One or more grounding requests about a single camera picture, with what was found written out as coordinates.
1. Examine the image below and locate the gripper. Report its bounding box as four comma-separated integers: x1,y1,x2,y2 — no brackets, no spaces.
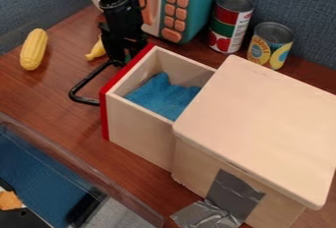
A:
98,0,148,65

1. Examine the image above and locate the yellow toy banana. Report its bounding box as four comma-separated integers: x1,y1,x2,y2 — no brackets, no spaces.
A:
84,36,108,62

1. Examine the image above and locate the toy microwave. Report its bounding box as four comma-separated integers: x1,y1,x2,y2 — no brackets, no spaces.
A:
136,0,224,45

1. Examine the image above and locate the blue cloth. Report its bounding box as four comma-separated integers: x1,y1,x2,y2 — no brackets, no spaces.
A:
123,71,202,123

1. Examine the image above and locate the yellow toy corn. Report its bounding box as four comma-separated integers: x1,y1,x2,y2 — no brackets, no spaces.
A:
18,28,50,72

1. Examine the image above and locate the drawer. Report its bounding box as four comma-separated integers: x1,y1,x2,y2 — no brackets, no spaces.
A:
68,43,218,174

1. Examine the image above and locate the red and green can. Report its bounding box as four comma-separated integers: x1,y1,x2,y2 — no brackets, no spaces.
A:
205,0,256,55

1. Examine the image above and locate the yellow can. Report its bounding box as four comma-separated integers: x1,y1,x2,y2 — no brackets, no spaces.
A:
245,21,296,71

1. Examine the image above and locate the grey tape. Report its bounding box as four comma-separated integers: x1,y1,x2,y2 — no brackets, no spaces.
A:
169,168,268,228

